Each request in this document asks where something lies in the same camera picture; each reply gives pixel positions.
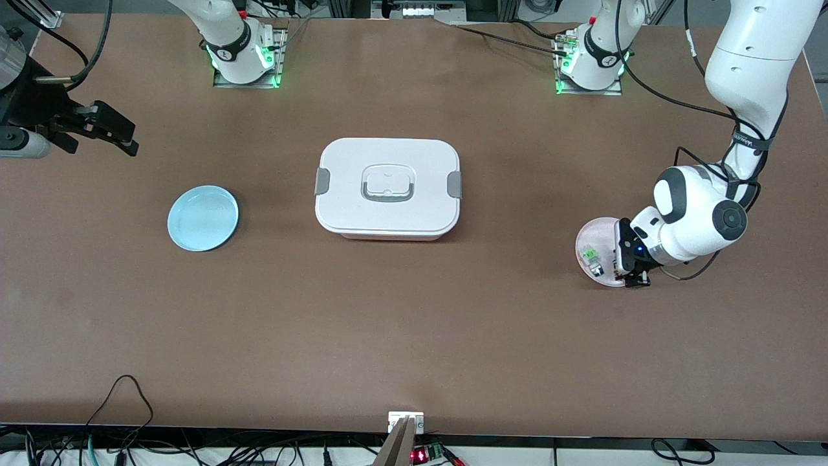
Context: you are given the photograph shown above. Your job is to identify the pale pink round plate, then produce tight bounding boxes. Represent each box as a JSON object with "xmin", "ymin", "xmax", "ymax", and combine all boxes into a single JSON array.
[{"xmin": 574, "ymin": 217, "xmax": 631, "ymax": 287}]

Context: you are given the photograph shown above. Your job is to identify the black cable across table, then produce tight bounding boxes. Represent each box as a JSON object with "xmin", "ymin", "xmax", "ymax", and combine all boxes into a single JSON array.
[{"xmin": 446, "ymin": 19, "xmax": 573, "ymax": 58}]

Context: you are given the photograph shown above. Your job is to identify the circuit board with red light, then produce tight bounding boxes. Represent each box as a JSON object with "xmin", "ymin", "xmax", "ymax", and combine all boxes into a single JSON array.
[{"xmin": 411, "ymin": 442, "xmax": 448, "ymax": 464}]

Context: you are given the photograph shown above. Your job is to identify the grey brown camera post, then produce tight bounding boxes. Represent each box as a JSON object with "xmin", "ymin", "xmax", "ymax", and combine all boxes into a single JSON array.
[{"xmin": 372, "ymin": 416, "xmax": 418, "ymax": 466}]

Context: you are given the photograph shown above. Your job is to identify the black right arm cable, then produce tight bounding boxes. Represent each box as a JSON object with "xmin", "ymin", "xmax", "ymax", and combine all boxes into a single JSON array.
[{"xmin": 0, "ymin": 0, "xmax": 114, "ymax": 85}]

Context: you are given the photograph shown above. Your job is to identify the light blue round plate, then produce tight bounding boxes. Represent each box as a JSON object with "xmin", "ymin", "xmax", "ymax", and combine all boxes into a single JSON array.
[{"xmin": 167, "ymin": 185, "xmax": 240, "ymax": 252}]

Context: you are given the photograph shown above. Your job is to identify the small metal bracket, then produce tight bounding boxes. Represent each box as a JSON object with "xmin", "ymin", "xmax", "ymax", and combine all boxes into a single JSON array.
[{"xmin": 388, "ymin": 412, "xmax": 424, "ymax": 434}]

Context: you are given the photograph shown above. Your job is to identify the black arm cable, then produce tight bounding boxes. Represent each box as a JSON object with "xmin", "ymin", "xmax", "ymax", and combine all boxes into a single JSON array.
[
  {"xmin": 615, "ymin": 0, "xmax": 777, "ymax": 282},
  {"xmin": 0, "ymin": 0, "xmax": 114, "ymax": 85}
]

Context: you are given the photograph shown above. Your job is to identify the green push button switch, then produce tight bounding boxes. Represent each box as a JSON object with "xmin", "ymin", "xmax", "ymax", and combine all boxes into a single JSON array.
[{"xmin": 578, "ymin": 245, "xmax": 606, "ymax": 278}]

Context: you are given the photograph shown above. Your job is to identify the black coiled cable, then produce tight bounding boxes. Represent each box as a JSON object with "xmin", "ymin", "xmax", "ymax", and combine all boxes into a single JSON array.
[{"xmin": 650, "ymin": 439, "xmax": 715, "ymax": 465}]

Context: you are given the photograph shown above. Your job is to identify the white power strip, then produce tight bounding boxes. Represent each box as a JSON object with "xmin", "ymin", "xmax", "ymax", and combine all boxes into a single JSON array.
[{"xmin": 401, "ymin": 3, "xmax": 466, "ymax": 19}]

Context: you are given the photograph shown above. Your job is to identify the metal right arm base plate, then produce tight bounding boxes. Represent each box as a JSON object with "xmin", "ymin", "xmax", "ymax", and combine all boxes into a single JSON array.
[{"xmin": 213, "ymin": 25, "xmax": 289, "ymax": 89}]

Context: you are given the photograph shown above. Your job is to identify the white lunch box grey clips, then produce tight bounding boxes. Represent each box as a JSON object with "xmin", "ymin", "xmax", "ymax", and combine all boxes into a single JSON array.
[{"xmin": 314, "ymin": 137, "xmax": 463, "ymax": 241}]

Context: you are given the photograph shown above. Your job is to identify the aluminium frame profile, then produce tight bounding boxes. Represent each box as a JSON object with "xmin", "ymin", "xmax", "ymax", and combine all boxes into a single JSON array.
[{"xmin": 26, "ymin": 0, "xmax": 63, "ymax": 28}]

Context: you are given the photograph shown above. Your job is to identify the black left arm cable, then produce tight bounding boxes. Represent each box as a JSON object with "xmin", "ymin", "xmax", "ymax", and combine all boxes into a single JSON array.
[{"xmin": 615, "ymin": 0, "xmax": 777, "ymax": 282}]

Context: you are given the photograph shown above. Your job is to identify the black looped cable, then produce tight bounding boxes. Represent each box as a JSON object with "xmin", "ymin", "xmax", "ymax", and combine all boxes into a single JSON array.
[{"xmin": 84, "ymin": 374, "xmax": 156, "ymax": 454}]

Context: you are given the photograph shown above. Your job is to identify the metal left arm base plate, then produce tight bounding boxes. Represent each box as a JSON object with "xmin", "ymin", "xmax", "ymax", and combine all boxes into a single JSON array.
[{"xmin": 553, "ymin": 32, "xmax": 623, "ymax": 96}]

